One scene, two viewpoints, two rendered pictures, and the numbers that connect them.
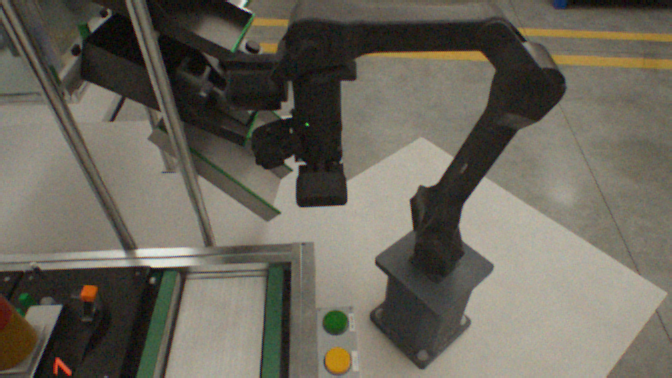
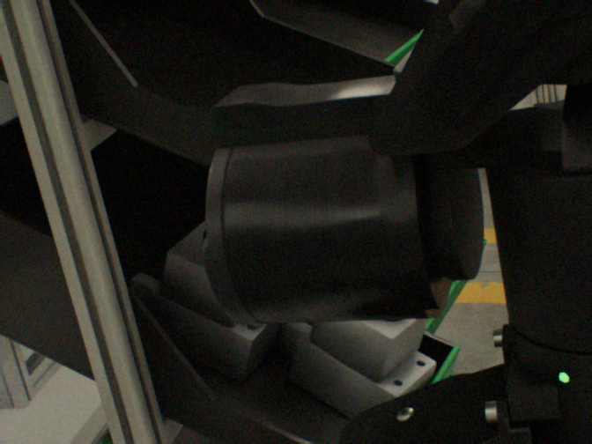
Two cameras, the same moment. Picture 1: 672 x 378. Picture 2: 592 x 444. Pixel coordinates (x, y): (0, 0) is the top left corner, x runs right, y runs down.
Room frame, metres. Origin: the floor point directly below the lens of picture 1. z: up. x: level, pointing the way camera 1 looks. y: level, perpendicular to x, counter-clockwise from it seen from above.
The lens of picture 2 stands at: (0.19, 0.00, 1.51)
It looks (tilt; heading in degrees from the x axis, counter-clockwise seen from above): 20 degrees down; 22
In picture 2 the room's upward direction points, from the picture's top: 12 degrees counter-clockwise
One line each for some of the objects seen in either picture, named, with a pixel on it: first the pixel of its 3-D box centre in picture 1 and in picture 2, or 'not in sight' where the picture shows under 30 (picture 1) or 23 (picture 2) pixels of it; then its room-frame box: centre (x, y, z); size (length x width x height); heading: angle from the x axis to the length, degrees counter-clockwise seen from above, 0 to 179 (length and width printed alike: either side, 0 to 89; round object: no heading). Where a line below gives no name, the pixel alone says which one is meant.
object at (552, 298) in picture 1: (400, 308); not in sight; (0.50, -0.13, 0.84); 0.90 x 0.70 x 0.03; 130
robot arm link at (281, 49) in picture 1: (278, 66); (425, 115); (0.46, 0.07, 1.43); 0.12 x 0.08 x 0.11; 89
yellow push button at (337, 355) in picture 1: (337, 361); not in sight; (0.33, 0.00, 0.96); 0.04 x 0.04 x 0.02
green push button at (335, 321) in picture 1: (335, 322); not in sight; (0.40, 0.00, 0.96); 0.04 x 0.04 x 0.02
